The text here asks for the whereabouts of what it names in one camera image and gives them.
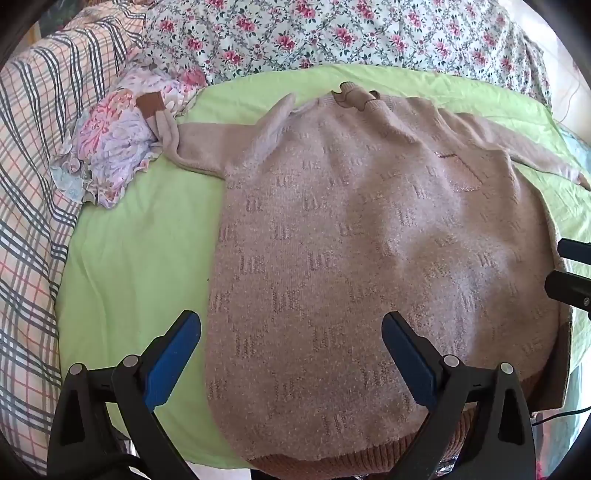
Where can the plaid checked blanket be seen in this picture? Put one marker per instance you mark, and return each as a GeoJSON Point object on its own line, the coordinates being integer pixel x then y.
{"type": "Point", "coordinates": [37, 184]}

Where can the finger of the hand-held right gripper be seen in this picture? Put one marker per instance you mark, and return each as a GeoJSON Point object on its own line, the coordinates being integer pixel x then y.
{"type": "Point", "coordinates": [569, 288]}
{"type": "Point", "coordinates": [575, 251]}

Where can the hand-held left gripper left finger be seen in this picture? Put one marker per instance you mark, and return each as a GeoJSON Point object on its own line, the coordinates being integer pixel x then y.
{"type": "Point", "coordinates": [171, 357]}

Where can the white floral quilt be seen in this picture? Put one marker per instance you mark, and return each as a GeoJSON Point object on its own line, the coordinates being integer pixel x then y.
{"type": "Point", "coordinates": [323, 32]}

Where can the purple floral ruffled garment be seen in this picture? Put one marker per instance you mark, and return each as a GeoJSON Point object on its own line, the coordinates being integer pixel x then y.
{"type": "Point", "coordinates": [115, 138]}

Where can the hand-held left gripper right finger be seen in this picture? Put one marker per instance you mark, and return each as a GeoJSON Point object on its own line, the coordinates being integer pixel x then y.
{"type": "Point", "coordinates": [411, 357]}

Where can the light green bed sheet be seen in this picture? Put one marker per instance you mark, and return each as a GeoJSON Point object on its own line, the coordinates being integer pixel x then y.
{"type": "Point", "coordinates": [138, 258]}

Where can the light blue cloth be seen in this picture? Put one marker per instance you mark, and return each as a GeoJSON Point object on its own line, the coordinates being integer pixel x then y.
{"type": "Point", "coordinates": [575, 145]}

